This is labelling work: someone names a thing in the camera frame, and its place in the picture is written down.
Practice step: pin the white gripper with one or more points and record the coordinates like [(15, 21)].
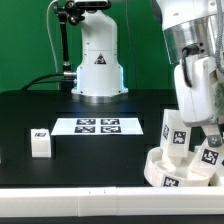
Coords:
[(200, 104)]

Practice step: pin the white round stool seat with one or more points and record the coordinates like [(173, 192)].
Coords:
[(160, 173)]

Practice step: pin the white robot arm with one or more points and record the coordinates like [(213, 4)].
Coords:
[(193, 31)]

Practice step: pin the white sheet with tags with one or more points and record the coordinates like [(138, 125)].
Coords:
[(97, 126)]

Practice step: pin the white front obstacle rail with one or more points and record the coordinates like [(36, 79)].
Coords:
[(110, 201)]

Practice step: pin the black camera stand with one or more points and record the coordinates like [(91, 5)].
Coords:
[(69, 13)]

